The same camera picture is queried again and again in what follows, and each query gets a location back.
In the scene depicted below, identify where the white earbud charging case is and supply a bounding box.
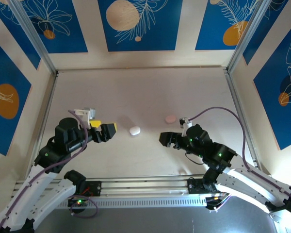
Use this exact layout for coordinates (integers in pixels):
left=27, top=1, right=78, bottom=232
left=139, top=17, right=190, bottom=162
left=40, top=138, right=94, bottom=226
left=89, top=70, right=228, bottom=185
left=129, top=125, right=142, bottom=136

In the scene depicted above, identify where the grey metal sheet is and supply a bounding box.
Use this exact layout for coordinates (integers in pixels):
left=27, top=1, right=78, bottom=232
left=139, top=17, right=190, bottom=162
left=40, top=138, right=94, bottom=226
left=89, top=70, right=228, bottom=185
left=14, top=195, right=282, bottom=233

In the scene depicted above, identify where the aluminium table side rail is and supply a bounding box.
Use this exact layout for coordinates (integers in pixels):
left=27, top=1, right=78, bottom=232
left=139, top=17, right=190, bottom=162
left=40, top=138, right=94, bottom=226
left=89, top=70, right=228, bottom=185
left=26, top=71, right=58, bottom=181
left=223, top=69, right=263, bottom=174

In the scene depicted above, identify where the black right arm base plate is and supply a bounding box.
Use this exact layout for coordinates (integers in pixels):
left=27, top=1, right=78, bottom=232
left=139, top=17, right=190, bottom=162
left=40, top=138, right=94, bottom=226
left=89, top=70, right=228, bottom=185
left=187, top=178, right=231, bottom=195

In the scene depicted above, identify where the aluminium mounting rail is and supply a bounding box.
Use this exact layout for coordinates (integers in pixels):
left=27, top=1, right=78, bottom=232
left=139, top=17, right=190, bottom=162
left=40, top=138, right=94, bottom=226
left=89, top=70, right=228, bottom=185
left=11, top=173, right=275, bottom=200

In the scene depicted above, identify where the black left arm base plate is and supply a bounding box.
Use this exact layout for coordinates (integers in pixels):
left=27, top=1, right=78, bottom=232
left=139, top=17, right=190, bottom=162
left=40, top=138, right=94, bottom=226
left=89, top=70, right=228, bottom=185
left=60, top=181, right=102, bottom=198

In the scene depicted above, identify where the slotted grey cable duct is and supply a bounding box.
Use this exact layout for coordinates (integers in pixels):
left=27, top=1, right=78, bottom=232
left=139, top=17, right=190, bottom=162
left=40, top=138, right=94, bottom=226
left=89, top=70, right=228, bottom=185
left=21, top=196, right=208, bottom=210

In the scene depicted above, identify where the blue floral wall poster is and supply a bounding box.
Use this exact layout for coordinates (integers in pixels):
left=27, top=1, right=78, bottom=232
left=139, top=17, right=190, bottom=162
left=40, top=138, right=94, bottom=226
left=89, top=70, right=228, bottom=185
left=242, top=14, right=291, bottom=66
left=195, top=0, right=261, bottom=51
left=20, top=0, right=89, bottom=54
left=0, top=33, right=32, bottom=156
left=0, top=4, right=41, bottom=70
left=97, top=0, right=184, bottom=52
left=253, top=23, right=291, bottom=150

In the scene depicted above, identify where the aluminium frame post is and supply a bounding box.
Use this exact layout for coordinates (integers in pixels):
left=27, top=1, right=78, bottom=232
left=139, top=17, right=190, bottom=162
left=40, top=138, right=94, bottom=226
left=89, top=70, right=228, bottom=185
left=226, top=0, right=275, bottom=75
left=7, top=0, right=59, bottom=75

